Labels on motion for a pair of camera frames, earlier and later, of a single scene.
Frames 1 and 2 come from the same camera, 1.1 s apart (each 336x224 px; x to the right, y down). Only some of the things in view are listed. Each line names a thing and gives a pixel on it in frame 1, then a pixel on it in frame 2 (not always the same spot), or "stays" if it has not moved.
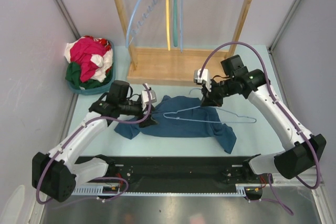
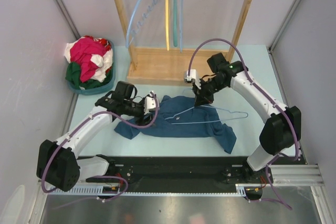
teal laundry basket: (77, 91) stays
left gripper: (148, 121) stays
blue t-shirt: (184, 116) stays
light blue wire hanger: (209, 107) → (166, 120)
